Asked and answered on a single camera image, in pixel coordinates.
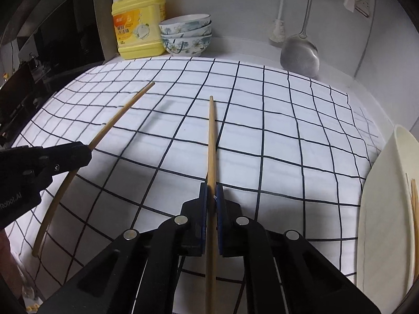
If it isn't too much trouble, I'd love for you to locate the white black checkered cloth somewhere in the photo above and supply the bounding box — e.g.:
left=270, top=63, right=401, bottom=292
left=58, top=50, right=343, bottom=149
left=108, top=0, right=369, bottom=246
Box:
left=7, top=55, right=383, bottom=314

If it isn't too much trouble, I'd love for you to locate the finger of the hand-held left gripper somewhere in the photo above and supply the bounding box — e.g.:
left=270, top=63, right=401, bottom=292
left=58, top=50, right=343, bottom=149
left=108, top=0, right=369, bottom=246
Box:
left=0, top=147, right=40, bottom=177
left=31, top=141, right=93, bottom=187

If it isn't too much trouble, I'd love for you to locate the metal peeler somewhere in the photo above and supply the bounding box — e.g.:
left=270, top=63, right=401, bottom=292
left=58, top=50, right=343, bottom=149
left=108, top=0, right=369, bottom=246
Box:
left=355, top=0, right=373, bottom=18

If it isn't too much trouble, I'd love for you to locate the yellow dish soap bottle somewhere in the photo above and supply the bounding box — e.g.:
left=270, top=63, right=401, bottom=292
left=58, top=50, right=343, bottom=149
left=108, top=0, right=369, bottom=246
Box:
left=104, top=0, right=166, bottom=60

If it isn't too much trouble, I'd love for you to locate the blue floral ceramic bowl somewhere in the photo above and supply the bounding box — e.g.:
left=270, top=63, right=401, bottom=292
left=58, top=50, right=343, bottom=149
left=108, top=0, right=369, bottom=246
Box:
left=161, top=33, right=213, bottom=57
left=159, top=14, right=212, bottom=35
left=160, top=26, right=213, bottom=40

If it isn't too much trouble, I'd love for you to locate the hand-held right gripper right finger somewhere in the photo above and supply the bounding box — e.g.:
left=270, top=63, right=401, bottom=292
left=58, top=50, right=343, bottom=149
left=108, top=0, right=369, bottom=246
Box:
left=215, top=185, right=382, bottom=314

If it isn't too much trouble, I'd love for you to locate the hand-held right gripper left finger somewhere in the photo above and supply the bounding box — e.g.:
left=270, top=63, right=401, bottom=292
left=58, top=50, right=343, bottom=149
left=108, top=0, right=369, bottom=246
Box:
left=37, top=183, right=210, bottom=314

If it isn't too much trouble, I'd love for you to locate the metal cooking spatula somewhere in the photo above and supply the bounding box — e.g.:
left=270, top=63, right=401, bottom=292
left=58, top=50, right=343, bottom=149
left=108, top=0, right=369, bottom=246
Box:
left=280, top=0, right=320, bottom=77

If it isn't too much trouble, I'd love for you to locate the black range hood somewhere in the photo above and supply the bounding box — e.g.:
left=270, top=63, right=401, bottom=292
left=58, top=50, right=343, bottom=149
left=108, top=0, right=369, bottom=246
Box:
left=0, top=0, right=110, bottom=128

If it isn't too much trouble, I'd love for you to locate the person's left hand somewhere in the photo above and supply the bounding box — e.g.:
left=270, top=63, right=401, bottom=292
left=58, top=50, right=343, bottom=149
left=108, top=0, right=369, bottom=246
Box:
left=0, top=231, right=18, bottom=301

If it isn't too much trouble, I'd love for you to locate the white dish brush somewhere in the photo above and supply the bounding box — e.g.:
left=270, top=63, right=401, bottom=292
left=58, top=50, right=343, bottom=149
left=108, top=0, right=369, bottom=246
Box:
left=269, top=0, right=289, bottom=44

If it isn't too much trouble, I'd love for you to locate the cream plastic basin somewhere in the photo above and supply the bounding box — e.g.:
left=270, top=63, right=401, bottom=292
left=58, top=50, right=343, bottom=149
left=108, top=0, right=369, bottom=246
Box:
left=356, top=124, right=419, bottom=305

